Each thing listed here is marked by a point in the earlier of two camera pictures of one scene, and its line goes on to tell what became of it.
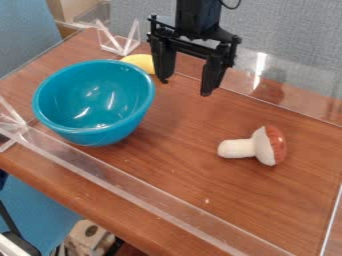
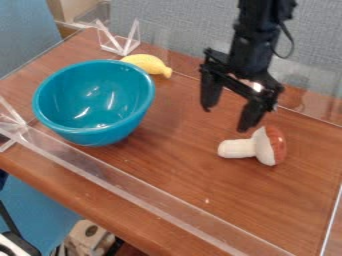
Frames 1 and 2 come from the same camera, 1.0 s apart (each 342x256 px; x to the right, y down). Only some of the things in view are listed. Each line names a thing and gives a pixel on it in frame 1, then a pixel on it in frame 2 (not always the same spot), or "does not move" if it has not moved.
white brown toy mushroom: [265, 145] does not move
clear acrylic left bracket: [13, 127] does not move
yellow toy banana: [142, 61] does not move
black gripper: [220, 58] -> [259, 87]
